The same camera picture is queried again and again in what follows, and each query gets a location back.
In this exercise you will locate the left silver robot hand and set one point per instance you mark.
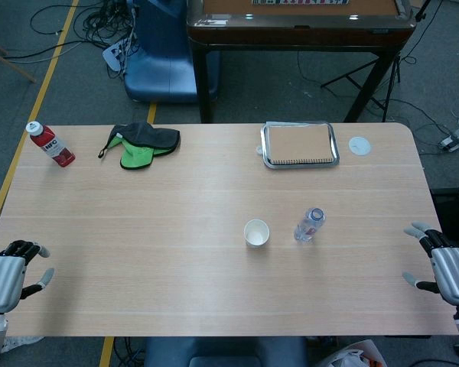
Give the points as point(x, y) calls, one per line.
point(2, 279)

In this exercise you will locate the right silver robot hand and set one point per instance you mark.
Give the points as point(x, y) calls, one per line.
point(455, 275)

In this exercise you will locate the transparent plastic water bottle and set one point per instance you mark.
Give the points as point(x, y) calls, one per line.
point(310, 227)

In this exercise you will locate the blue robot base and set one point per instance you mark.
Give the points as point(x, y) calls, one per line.
point(160, 65)

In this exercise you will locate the red NFC juice bottle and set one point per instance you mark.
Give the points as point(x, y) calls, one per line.
point(55, 147)

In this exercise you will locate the white paper cup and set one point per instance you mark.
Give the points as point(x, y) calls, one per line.
point(256, 233)

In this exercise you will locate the black box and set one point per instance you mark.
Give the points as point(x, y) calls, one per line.
point(455, 210)

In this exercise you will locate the grey power strip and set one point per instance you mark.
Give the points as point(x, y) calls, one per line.
point(453, 139)

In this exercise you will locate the white plastic bag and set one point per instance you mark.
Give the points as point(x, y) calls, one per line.
point(348, 359)

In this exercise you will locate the white round lid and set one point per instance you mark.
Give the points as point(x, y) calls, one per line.
point(359, 145)

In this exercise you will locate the metal tray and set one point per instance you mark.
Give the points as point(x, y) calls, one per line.
point(336, 149)

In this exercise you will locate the grey and green cloth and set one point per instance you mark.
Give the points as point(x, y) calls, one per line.
point(145, 137)

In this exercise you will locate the brown spiral notebook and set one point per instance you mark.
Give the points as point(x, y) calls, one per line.
point(300, 143)

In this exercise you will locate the black tripod stand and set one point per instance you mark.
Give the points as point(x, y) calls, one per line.
point(397, 70)

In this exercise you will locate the wooden pole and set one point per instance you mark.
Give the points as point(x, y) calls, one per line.
point(17, 67)

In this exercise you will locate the dark blue seat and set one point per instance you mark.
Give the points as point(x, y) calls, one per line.
point(225, 351)

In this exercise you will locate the white power strip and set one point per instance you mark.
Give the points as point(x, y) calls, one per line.
point(112, 57)

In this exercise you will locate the dark wooden mahjong table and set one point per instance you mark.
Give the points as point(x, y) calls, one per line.
point(290, 32)

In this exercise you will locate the face-up mahjong tile row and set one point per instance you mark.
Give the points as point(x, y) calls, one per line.
point(298, 2)

